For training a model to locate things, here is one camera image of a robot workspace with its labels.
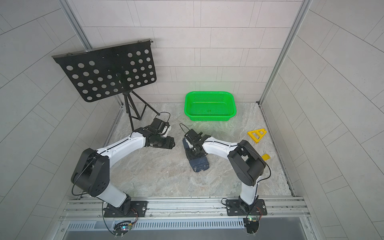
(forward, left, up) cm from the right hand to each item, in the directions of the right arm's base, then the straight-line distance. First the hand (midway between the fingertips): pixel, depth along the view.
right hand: (189, 156), depth 89 cm
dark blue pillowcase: (-7, -5, +4) cm, 10 cm away
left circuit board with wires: (-33, +30, +3) cm, 45 cm away
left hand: (+6, +9, +6) cm, 12 cm away
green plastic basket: (+40, -16, +1) cm, 43 cm away
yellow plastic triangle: (+12, -45, -1) cm, 47 cm away
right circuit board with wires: (-35, -28, -3) cm, 45 cm away
